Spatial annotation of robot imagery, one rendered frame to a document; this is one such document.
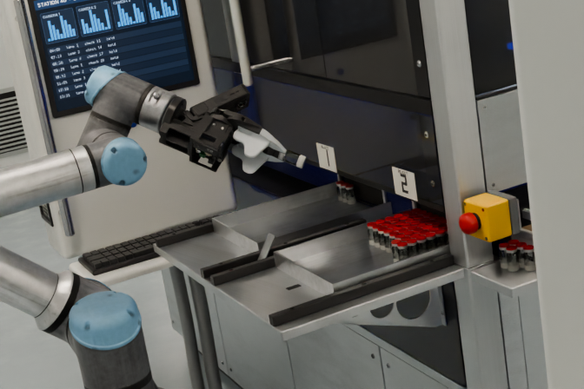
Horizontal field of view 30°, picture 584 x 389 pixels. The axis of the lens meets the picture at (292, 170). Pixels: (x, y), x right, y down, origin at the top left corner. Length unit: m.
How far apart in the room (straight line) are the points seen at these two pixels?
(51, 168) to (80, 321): 0.26
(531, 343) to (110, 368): 0.89
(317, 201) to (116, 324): 0.97
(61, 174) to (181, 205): 1.19
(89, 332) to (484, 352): 0.81
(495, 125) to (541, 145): 1.67
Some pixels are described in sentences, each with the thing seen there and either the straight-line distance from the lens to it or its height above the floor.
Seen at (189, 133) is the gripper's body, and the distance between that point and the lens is 1.88.
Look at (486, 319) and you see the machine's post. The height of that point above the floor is 0.77.
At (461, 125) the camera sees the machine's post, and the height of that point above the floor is 1.16.
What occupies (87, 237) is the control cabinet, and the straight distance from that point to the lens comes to 2.87.
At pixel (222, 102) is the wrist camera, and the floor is 1.30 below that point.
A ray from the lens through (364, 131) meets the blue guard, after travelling 2.35.
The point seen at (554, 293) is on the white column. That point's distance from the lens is 0.47.
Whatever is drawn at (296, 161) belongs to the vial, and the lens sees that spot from 1.87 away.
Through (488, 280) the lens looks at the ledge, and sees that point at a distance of 2.09.
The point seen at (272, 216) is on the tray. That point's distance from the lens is 2.63.
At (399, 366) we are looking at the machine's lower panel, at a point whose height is 0.55.
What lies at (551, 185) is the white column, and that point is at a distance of 0.45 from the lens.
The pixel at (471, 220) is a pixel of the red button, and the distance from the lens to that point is 2.03.
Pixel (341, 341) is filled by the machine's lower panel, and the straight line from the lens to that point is 2.77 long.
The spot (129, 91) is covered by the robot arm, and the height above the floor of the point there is 1.35.
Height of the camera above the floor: 1.66
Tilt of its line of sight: 15 degrees down
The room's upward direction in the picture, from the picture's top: 9 degrees counter-clockwise
